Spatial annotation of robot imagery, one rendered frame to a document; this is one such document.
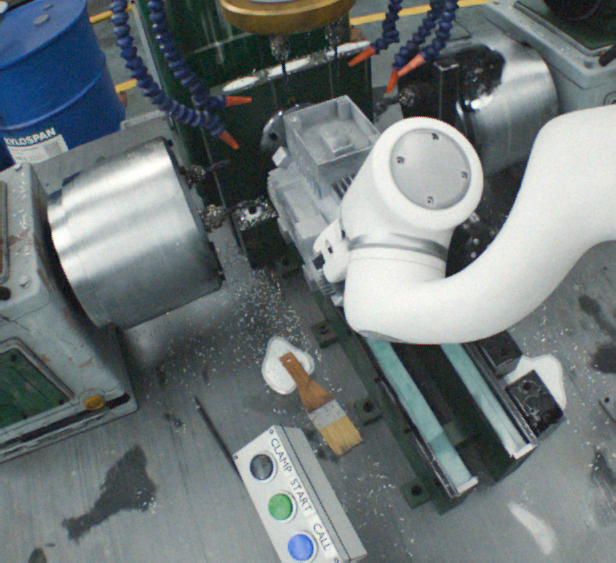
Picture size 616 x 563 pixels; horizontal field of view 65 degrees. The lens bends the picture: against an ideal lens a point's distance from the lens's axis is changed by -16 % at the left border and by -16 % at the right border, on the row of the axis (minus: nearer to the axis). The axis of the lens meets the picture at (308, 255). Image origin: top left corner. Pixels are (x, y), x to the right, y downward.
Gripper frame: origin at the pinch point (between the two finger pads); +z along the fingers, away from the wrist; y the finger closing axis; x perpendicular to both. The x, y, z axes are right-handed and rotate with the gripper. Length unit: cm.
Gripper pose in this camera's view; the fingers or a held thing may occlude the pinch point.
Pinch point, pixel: (349, 254)
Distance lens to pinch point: 68.4
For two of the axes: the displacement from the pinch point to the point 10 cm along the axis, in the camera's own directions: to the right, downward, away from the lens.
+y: 9.0, -3.9, 1.8
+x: -4.1, -9.0, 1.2
